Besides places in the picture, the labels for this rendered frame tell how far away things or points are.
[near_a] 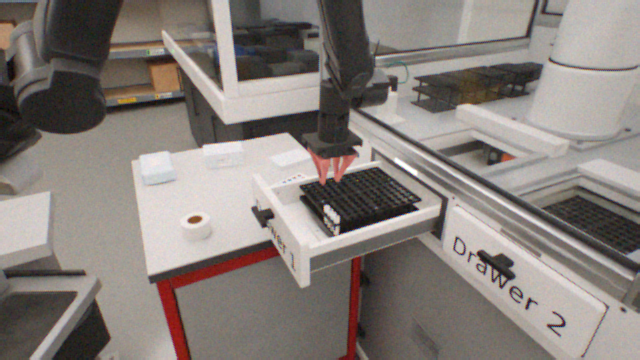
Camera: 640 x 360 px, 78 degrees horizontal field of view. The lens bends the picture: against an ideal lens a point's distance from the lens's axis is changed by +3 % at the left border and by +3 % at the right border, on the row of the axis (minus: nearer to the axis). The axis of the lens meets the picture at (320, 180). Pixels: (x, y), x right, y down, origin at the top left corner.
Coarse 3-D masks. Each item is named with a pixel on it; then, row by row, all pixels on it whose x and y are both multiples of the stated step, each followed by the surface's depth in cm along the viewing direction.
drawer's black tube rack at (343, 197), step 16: (352, 176) 94; (368, 176) 95; (384, 176) 94; (320, 192) 88; (336, 192) 88; (352, 192) 93; (368, 192) 87; (384, 192) 88; (400, 192) 88; (336, 208) 82; (352, 208) 82; (368, 208) 83; (384, 208) 82; (400, 208) 87; (416, 208) 87; (320, 224) 83; (352, 224) 82; (368, 224) 82
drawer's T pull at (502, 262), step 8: (480, 256) 68; (488, 256) 67; (496, 256) 67; (504, 256) 67; (488, 264) 67; (496, 264) 65; (504, 264) 65; (512, 264) 66; (504, 272) 64; (512, 272) 63
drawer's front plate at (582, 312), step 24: (456, 216) 76; (480, 240) 72; (504, 240) 68; (528, 264) 64; (504, 288) 69; (528, 288) 65; (552, 288) 61; (576, 288) 58; (528, 312) 66; (576, 312) 58; (600, 312) 55; (552, 336) 63; (576, 336) 59
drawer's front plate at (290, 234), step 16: (256, 176) 88; (256, 192) 89; (272, 192) 82; (272, 208) 79; (272, 224) 82; (288, 224) 72; (272, 240) 85; (288, 240) 73; (304, 240) 68; (288, 256) 76; (304, 256) 69; (304, 272) 71
